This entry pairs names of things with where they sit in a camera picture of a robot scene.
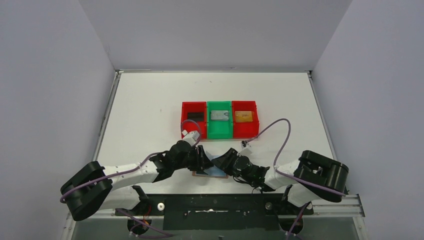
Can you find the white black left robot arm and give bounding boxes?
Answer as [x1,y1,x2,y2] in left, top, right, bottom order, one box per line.
[59,140,213,221]

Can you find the gold card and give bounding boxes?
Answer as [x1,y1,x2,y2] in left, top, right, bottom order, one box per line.
[234,110,254,123]

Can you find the red plastic bin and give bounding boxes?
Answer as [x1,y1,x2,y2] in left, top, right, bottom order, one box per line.
[180,101,208,140]
[231,100,260,139]

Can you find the silver card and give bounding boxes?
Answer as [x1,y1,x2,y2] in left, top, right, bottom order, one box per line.
[209,110,230,121]

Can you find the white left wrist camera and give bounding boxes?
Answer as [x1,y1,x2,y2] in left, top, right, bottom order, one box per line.
[181,130,201,147]

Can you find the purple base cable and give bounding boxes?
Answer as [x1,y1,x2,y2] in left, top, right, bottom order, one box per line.
[115,208,176,239]

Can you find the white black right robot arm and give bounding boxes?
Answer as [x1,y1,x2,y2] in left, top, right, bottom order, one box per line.
[211,148,349,207]

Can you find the tan leather card holder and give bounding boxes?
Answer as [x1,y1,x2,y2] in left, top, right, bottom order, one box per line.
[192,166,229,179]

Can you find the aluminium table edge rail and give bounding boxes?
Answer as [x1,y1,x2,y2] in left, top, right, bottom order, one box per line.
[91,69,124,162]

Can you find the green plastic bin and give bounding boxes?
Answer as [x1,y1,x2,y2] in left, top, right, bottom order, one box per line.
[207,101,234,140]

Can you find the black card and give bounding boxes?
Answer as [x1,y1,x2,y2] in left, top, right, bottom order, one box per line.
[187,112,205,122]

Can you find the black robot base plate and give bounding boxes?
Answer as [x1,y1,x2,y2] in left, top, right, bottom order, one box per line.
[115,193,314,231]

